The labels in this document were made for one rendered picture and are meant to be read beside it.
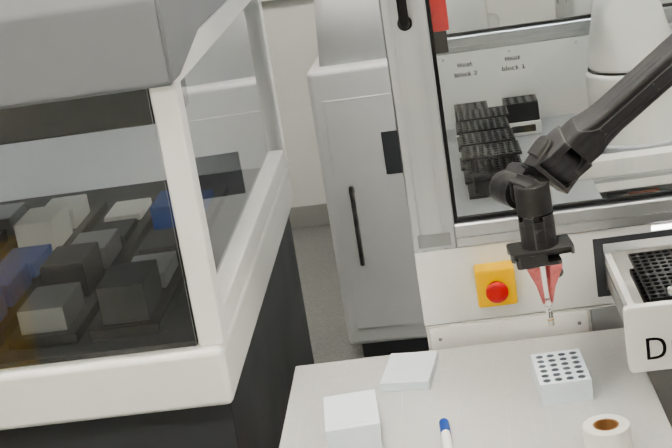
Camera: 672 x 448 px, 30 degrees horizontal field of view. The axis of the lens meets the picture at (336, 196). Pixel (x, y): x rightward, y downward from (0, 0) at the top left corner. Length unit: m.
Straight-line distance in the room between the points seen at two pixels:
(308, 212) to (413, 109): 3.52
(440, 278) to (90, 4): 0.82
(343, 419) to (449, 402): 0.21
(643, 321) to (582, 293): 0.35
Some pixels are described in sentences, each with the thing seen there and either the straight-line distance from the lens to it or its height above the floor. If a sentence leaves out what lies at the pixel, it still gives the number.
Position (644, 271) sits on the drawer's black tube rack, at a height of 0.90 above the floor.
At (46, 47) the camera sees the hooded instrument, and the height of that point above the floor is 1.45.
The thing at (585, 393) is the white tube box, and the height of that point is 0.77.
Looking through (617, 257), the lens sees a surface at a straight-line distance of 2.36.
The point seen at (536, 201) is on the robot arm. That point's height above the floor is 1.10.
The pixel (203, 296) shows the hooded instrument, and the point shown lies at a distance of 2.12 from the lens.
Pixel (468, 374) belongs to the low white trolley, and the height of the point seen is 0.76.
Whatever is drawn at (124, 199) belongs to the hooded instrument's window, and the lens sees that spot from 2.08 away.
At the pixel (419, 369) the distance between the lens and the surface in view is 2.24.
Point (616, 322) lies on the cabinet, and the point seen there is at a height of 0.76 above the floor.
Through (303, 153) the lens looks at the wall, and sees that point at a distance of 5.67.
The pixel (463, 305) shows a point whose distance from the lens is 2.35.
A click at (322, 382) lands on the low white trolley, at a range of 2.29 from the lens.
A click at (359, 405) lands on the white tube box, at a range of 2.06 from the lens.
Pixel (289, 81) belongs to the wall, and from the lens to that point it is 5.60.
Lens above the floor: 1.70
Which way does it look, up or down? 16 degrees down
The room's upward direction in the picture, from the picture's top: 9 degrees counter-clockwise
